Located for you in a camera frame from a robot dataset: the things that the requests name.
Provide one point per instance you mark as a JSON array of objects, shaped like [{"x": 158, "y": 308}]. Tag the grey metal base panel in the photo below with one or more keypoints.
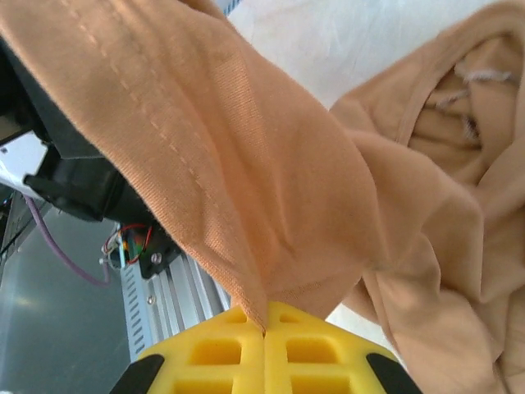
[{"x": 61, "y": 328}]

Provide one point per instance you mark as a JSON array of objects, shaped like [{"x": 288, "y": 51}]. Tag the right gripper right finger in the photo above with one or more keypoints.
[{"x": 275, "y": 369}]

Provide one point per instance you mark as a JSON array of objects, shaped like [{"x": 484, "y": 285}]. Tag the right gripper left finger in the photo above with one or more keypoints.
[{"x": 252, "y": 369}]

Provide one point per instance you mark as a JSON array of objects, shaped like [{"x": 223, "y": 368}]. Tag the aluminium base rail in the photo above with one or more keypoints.
[{"x": 184, "y": 295}]

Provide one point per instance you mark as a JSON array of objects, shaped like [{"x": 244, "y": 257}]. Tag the tan t-shirt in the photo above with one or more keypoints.
[{"x": 246, "y": 164}]

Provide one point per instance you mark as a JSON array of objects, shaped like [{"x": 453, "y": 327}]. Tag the circuit board with lit LEDs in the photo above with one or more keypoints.
[{"x": 133, "y": 246}]

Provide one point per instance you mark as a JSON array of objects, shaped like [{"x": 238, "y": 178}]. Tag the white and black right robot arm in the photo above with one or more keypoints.
[{"x": 82, "y": 193}]

